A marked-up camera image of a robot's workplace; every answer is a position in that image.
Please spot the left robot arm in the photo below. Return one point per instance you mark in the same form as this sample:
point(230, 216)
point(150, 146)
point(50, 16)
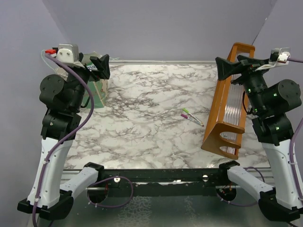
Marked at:
point(50, 199)

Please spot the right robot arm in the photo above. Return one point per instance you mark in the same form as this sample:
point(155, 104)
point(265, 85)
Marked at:
point(282, 202)

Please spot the green paper gift bag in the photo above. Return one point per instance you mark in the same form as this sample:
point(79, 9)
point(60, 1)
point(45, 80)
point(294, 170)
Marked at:
point(99, 90)

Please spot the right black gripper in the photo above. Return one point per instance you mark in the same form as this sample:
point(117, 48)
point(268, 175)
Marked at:
point(226, 68)

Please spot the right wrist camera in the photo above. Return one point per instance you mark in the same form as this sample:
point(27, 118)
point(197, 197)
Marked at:
point(279, 56)

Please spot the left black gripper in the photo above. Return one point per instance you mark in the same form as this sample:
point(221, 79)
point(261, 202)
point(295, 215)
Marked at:
point(102, 70)

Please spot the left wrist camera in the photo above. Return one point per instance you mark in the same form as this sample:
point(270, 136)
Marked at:
point(65, 53)

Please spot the purple capped marker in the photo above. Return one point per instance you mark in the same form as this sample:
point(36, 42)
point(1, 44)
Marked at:
point(192, 119)

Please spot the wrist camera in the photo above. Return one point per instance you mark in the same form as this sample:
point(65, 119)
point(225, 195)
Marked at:
point(65, 53)
point(279, 56)

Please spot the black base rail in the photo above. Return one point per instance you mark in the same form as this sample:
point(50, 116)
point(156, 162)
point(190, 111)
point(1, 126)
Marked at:
point(159, 182)

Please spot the wooden rack with clear slats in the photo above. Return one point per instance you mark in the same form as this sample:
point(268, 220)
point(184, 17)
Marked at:
point(226, 121)

